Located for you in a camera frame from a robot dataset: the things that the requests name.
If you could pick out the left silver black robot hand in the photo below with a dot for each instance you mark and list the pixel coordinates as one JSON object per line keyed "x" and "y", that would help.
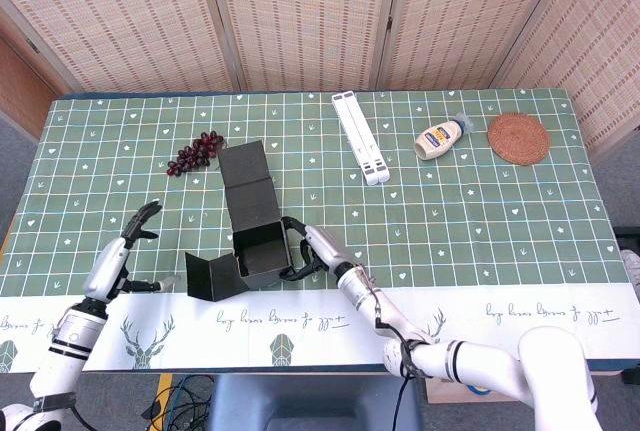
{"x": 107, "y": 268}

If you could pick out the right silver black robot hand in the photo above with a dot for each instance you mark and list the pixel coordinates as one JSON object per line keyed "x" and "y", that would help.
{"x": 327, "y": 248}

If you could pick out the black cardboard box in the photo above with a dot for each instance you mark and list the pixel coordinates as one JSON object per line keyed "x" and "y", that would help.
{"x": 250, "y": 201}

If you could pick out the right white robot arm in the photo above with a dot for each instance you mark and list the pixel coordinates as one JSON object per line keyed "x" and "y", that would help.
{"x": 475, "y": 361}

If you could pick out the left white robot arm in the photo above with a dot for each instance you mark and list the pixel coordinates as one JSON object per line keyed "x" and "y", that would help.
{"x": 70, "y": 346}

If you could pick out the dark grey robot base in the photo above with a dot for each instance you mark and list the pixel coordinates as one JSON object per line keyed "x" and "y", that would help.
{"x": 310, "y": 401}

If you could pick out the white folding laptop stand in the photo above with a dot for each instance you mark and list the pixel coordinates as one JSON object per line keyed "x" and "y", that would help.
{"x": 360, "y": 141}

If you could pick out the green checked tablecloth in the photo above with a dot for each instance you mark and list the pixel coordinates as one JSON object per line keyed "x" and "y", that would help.
{"x": 450, "y": 226}

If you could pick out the dark red grape bunch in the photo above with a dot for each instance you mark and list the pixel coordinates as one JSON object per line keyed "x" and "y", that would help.
{"x": 192, "y": 153}

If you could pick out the mayonnaise squeeze bottle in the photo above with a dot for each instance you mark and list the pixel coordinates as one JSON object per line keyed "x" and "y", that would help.
{"x": 437, "y": 138}

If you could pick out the plywood crate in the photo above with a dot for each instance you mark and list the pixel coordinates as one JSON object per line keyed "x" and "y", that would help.
{"x": 450, "y": 393}

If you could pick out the brown wooden door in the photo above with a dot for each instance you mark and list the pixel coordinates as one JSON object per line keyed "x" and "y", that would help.
{"x": 20, "y": 96}

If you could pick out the round woven rattan coaster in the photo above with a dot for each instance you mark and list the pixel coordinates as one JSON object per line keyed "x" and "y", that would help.
{"x": 519, "y": 139}

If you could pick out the woven bamboo folding screen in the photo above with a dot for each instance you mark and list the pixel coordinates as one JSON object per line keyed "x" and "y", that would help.
{"x": 300, "y": 16}

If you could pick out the grey white sneaker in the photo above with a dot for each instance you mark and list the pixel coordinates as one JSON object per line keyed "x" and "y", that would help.
{"x": 631, "y": 271}

